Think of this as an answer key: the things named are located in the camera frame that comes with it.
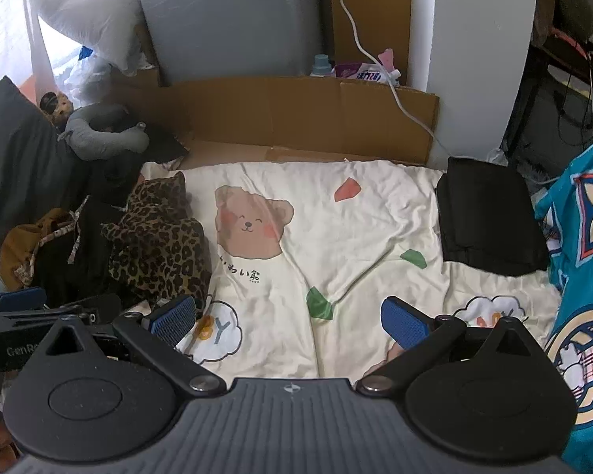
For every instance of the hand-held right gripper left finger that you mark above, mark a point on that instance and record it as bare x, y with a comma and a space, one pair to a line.
173, 318

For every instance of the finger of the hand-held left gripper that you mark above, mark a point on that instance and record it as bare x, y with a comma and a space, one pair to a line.
99, 308
10, 299

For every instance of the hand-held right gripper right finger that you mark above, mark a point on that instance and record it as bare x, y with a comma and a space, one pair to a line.
403, 323

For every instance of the leopard print garment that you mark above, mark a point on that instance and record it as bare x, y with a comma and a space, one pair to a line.
163, 242

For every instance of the pile of black clothes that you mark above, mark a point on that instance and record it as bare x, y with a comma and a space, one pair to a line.
89, 256

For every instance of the brown cloth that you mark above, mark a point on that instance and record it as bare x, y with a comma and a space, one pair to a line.
29, 252

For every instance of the white bear print bedsheet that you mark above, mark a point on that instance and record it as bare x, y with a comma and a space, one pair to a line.
326, 256

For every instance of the folded black garment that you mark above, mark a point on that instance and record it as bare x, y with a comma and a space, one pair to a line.
489, 217

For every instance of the dark grey pillow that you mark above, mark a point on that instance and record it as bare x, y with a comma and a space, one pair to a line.
15, 158

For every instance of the black cloth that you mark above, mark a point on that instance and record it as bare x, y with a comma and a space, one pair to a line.
163, 143

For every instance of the grey neck pillow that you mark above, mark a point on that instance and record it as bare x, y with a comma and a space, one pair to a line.
104, 131

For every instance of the teal printed blanket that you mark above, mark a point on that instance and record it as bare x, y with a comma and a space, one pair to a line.
583, 281

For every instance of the small plush toy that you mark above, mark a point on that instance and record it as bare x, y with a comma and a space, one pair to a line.
54, 106

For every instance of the brown cardboard sheet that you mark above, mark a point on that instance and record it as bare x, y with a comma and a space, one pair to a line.
301, 118

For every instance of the clear plastic bag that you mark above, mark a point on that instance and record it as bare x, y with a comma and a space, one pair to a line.
86, 76

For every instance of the white purple refill pouch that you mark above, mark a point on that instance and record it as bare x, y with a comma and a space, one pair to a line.
370, 73

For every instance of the white curtain strip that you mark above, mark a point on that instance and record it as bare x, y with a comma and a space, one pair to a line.
34, 34

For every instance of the blue cap detergent bottle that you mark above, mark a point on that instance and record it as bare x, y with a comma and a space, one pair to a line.
321, 65

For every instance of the white pillow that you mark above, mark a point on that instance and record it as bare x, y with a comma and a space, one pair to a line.
86, 10

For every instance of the grey upright panel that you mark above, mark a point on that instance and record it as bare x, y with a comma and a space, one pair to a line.
232, 19

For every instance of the black desk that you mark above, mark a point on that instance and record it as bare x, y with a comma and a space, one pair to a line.
563, 54

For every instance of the upright brown cardboard box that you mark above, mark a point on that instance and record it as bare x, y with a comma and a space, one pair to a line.
375, 10

